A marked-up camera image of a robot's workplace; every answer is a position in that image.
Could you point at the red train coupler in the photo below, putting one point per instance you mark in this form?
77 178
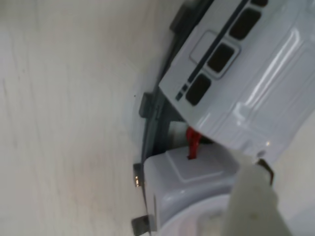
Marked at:
193 143

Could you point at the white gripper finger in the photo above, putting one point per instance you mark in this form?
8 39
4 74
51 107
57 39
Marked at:
253 204

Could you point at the white Shinkansen car with windows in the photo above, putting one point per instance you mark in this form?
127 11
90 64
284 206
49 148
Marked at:
258 86

